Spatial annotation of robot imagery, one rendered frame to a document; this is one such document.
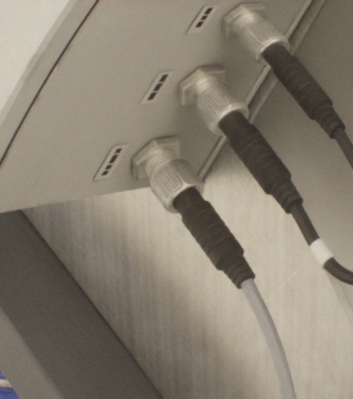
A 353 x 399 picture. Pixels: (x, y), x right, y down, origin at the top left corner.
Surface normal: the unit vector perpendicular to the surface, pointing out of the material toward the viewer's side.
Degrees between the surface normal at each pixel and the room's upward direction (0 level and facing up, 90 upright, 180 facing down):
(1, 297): 38
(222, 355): 90
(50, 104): 132
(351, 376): 90
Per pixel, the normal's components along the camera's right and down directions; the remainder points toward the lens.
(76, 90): 0.52, 0.72
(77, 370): 0.44, -0.66
